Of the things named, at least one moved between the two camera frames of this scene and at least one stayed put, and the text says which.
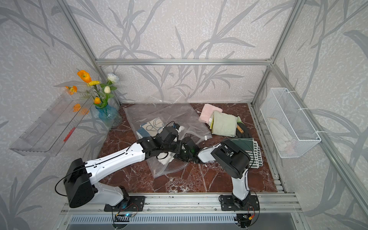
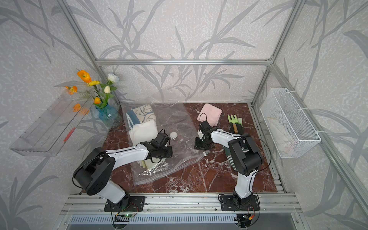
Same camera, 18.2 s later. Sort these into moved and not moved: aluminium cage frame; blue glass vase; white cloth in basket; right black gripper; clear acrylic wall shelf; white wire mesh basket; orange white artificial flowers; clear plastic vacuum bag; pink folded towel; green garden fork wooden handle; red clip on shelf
Moved: green garden fork wooden handle; right black gripper; clear plastic vacuum bag
Not moved: white wire mesh basket; white cloth in basket; pink folded towel; clear acrylic wall shelf; orange white artificial flowers; aluminium cage frame; red clip on shelf; blue glass vase
